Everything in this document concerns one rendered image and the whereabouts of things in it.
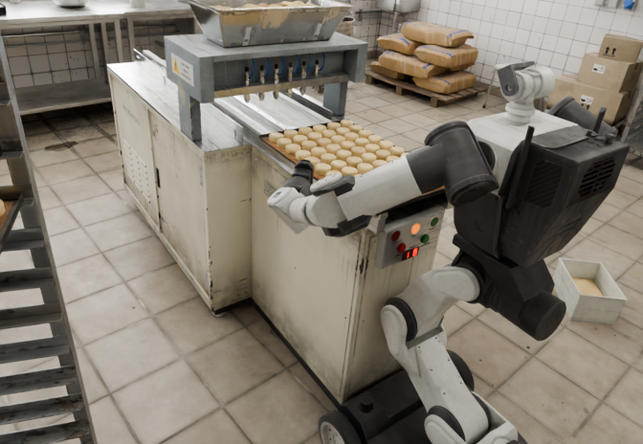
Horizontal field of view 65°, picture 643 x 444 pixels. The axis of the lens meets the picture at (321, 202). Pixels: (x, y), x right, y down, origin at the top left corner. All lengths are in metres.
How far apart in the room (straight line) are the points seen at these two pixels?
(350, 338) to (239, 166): 0.76
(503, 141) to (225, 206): 1.20
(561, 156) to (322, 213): 0.49
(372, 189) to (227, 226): 1.11
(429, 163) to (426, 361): 0.80
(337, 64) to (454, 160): 1.22
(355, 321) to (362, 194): 0.69
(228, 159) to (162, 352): 0.86
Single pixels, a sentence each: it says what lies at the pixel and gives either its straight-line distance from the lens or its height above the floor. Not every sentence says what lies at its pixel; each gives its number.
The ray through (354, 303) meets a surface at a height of 0.56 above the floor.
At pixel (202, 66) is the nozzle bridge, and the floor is 1.15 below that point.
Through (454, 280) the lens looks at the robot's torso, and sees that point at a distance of 1.35.
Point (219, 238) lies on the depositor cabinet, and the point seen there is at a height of 0.45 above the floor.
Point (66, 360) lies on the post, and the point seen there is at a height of 0.72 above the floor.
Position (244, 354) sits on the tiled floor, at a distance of 2.20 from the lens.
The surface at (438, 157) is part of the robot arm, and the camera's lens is 1.02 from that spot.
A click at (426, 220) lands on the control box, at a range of 1.55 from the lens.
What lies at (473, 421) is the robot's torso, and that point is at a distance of 1.68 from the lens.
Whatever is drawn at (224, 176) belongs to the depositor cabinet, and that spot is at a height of 0.73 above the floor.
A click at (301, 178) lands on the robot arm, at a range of 1.42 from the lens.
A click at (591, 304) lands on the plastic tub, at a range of 2.73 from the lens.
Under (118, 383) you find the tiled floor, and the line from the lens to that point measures 2.18.
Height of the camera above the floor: 1.60
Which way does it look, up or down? 29 degrees down
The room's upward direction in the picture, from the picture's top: 5 degrees clockwise
